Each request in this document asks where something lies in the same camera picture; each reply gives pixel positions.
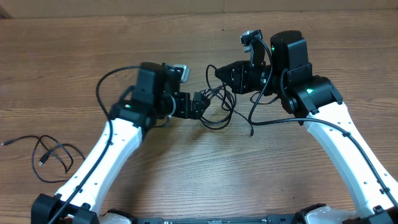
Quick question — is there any black thin USB cable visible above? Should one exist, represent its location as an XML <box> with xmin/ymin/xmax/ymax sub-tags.
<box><xmin>1</xmin><ymin>134</ymin><xmax>86</xmax><ymax>184</ymax></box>

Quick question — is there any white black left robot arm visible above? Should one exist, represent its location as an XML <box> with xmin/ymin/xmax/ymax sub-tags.
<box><xmin>30</xmin><ymin>62</ymin><xmax>210</xmax><ymax>223</ymax></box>

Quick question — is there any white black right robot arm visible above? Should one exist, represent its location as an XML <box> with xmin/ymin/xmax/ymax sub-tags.
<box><xmin>215</xmin><ymin>30</ymin><xmax>397</xmax><ymax>223</ymax></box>

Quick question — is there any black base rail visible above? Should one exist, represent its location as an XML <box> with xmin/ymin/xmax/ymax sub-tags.
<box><xmin>133</xmin><ymin>214</ymin><xmax>297</xmax><ymax>224</ymax></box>

